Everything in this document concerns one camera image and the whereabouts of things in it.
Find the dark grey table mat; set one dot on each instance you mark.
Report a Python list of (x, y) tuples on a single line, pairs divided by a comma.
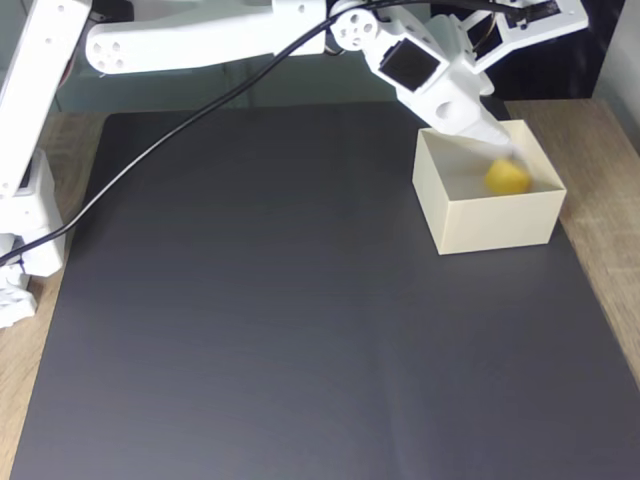
[(250, 325)]

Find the white open box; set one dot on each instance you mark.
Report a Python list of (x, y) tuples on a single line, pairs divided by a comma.
[(500, 225)]

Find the yellow cube block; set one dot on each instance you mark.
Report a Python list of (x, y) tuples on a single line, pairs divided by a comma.
[(506, 179)]

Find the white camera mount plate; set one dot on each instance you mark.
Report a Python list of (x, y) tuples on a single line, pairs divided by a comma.
[(555, 22)]

